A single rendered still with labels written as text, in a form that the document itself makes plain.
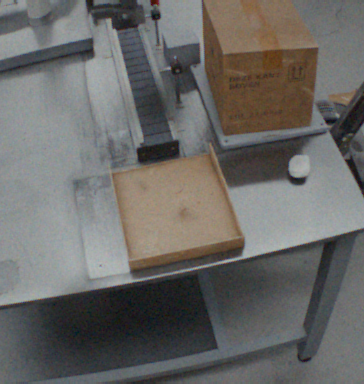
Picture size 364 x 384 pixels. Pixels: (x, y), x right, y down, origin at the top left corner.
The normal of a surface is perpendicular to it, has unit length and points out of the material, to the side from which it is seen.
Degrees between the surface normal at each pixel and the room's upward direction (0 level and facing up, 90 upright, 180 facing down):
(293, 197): 0
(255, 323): 0
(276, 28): 0
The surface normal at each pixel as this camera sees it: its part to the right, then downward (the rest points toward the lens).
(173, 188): -0.05, -0.65
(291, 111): 0.15, 0.74
